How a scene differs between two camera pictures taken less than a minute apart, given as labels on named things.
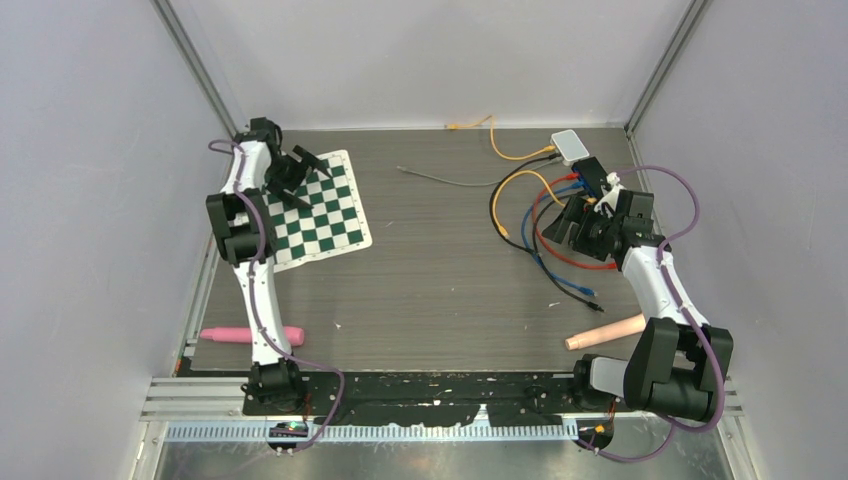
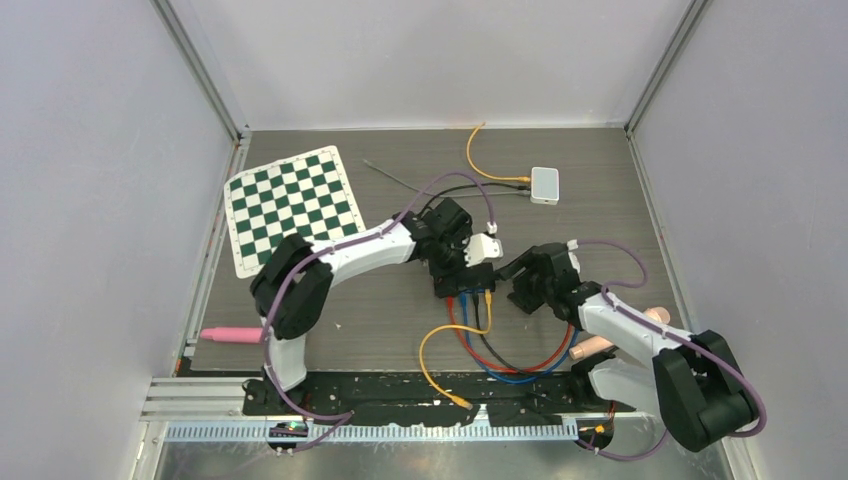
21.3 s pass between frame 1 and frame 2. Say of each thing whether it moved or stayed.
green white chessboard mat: stayed
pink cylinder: stayed
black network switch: moved
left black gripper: moved
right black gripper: moved
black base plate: stayed
